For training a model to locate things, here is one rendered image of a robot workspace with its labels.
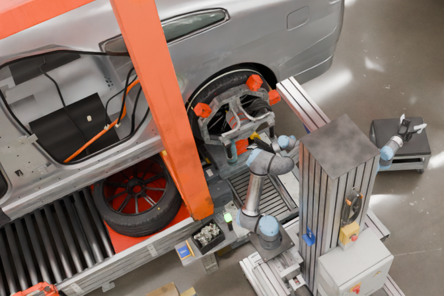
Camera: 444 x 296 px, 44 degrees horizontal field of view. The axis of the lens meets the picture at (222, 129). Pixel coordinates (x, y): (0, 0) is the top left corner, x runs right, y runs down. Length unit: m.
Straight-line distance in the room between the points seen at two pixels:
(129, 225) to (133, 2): 2.14
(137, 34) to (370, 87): 3.17
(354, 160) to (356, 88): 2.86
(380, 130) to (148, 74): 2.41
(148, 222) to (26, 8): 2.24
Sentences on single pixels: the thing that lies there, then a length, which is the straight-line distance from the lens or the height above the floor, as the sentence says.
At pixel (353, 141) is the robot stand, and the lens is 2.40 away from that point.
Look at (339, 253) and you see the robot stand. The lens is 3.02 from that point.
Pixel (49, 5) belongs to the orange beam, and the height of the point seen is 2.68.
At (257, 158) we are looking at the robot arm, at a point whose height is 1.39.
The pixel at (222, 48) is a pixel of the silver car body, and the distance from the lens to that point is 3.48.
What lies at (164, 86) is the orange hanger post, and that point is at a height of 2.01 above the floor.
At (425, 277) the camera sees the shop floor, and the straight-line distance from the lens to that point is 4.38.
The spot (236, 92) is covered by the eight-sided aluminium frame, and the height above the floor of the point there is 1.12.
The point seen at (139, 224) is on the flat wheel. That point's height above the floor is 0.48.
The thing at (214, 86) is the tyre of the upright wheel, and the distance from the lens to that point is 3.72.
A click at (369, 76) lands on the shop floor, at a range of 5.28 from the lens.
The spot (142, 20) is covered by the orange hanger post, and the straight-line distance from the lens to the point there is 2.36.
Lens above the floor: 4.04
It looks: 55 degrees down
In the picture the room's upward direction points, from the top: 11 degrees counter-clockwise
